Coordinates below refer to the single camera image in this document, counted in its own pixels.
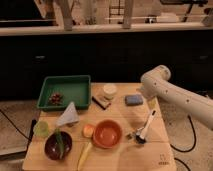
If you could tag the blue sponge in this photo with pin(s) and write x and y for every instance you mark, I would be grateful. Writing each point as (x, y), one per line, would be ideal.
(133, 100)

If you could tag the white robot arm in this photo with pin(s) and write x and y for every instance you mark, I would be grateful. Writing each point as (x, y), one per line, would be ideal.
(155, 83)

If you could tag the red orange bowl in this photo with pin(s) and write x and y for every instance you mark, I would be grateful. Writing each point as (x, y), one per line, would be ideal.
(107, 134)

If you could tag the dark maroon bowl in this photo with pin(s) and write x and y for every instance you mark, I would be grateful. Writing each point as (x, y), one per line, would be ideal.
(52, 149)

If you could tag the white round cup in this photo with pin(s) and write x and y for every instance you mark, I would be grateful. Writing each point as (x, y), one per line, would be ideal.
(109, 90)

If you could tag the brown wooden block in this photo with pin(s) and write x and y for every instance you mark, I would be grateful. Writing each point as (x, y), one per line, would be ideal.
(101, 101)

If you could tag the dark cabinet counter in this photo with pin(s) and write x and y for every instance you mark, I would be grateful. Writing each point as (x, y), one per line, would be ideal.
(28, 55)

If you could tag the white folded cloth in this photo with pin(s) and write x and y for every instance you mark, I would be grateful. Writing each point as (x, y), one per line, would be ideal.
(69, 116)

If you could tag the small orange cup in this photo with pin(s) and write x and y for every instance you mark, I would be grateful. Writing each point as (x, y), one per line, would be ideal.
(88, 130)

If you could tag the green plastic tray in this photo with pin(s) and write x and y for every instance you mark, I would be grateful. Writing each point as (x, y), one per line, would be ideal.
(76, 89)

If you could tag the red berry cluster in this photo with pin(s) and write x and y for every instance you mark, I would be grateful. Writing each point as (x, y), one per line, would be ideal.
(55, 99)

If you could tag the small metal clip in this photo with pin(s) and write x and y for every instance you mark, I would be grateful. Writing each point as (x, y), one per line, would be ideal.
(130, 135)

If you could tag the black white brush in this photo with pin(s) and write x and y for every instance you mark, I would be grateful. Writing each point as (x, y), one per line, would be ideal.
(142, 132)

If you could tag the yellow banana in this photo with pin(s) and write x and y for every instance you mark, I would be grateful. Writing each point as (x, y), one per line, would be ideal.
(84, 155)

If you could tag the green vegetable stick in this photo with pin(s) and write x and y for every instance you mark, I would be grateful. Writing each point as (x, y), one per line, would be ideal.
(60, 142)

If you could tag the light green cup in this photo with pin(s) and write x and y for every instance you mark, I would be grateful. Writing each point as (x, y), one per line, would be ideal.
(41, 129)

